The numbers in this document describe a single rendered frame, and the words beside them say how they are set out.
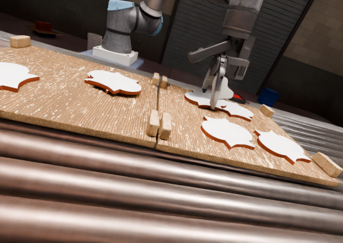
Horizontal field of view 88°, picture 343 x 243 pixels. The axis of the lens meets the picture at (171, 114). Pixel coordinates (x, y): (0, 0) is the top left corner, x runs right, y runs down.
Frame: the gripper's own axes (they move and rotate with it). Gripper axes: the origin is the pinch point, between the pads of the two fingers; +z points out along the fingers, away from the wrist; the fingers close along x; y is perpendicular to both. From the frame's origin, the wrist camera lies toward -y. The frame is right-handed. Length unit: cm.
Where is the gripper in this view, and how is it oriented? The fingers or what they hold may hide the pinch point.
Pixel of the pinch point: (205, 99)
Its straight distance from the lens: 56.2
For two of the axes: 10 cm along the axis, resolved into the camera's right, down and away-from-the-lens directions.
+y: 9.8, 1.6, 1.3
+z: -2.0, 8.7, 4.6
